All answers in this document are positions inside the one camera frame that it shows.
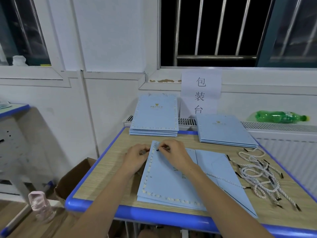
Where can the grey metal desk blue edge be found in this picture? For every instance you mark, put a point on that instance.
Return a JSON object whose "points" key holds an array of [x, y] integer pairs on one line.
{"points": [[15, 146]]}

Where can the person's right forearm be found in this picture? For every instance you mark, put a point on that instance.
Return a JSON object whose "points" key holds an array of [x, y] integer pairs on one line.
{"points": [[228, 210]]}

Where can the brown cardboard box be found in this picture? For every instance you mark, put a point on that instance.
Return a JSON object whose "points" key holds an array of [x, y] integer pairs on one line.
{"points": [[74, 178]]}

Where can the blue-edged wooden desk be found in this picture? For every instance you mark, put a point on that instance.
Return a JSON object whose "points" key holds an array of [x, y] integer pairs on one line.
{"points": [[104, 171]]}

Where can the white paper sign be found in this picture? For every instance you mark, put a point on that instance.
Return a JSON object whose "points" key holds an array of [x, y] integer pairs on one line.
{"points": [[200, 91]]}

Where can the green plastic bottle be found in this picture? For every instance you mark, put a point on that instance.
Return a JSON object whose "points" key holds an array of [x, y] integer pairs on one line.
{"points": [[280, 117]]}

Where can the person's left hand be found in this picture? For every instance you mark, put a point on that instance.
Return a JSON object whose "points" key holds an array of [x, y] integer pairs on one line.
{"points": [[134, 159]]}

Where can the stack of blue paper bags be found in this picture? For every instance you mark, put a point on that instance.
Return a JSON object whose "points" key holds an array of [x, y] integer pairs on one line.
{"points": [[225, 129]]}

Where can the white framed window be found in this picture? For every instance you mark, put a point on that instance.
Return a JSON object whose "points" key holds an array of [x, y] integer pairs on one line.
{"points": [[52, 32]]}

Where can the person's left forearm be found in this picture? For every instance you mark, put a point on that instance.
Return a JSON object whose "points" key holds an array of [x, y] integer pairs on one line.
{"points": [[104, 210]]}

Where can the pink water bottle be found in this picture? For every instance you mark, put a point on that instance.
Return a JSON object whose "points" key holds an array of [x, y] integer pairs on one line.
{"points": [[42, 208]]}

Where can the teal framed sliding window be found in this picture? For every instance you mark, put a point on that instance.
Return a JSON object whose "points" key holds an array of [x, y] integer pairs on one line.
{"points": [[292, 32]]}

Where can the small white container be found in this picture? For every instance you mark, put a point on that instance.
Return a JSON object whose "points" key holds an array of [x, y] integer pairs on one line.
{"points": [[19, 61]]}

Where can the metal window grille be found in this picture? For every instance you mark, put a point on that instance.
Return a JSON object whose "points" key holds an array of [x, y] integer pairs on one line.
{"points": [[218, 57]]}

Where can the person's right hand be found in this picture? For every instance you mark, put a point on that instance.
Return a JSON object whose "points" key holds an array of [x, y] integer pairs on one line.
{"points": [[178, 157]]}

